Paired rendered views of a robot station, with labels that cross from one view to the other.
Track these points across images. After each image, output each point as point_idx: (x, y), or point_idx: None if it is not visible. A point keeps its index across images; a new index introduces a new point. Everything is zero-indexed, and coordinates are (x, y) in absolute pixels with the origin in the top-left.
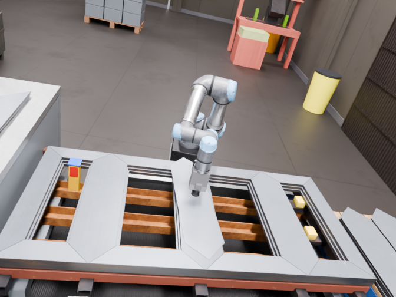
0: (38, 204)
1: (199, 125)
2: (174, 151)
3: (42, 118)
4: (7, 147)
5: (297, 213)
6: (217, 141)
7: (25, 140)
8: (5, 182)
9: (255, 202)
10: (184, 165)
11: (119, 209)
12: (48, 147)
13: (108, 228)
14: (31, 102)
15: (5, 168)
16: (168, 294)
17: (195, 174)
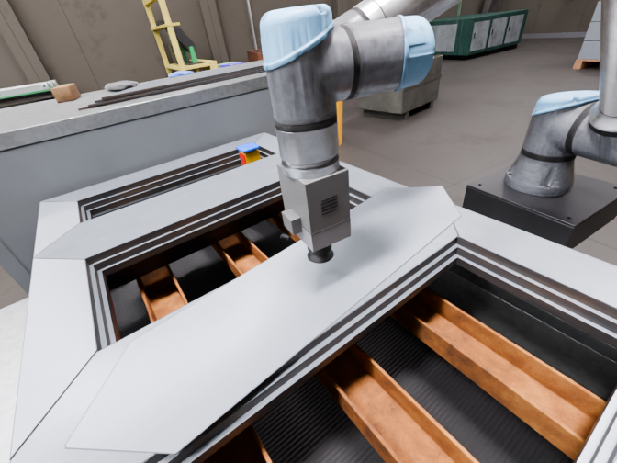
0: (149, 176)
1: (564, 121)
2: (472, 188)
3: (253, 87)
4: (154, 97)
5: None
6: (390, 50)
7: (185, 97)
8: (117, 133)
9: (596, 446)
10: (415, 199)
11: (185, 217)
12: (260, 133)
13: (128, 231)
14: (264, 73)
15: (111, 112)
16: None
17: (282, 176)
